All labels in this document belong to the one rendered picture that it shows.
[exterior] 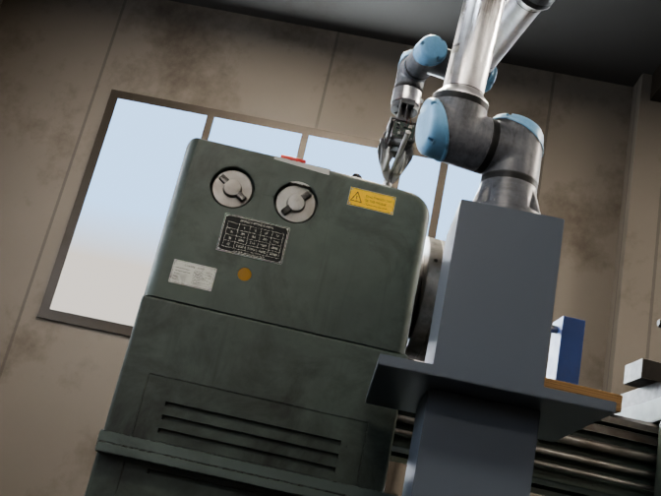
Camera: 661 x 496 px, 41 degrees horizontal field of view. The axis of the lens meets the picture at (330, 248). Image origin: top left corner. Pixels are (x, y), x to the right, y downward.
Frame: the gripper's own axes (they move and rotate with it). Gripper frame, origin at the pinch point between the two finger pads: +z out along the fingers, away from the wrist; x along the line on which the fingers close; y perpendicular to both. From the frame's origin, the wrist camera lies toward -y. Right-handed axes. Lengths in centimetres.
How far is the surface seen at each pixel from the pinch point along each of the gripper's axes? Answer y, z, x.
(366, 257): 13.8, 26.4, -3.2
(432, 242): -1.3, 13.4, 13.7
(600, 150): -200, -136, 127
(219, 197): 12.9, 20.1, -38.9
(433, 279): 3.6, 24.3, 14.6
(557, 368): -8, 36, 52
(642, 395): -6, 38, 73
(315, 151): -214, -104, -19
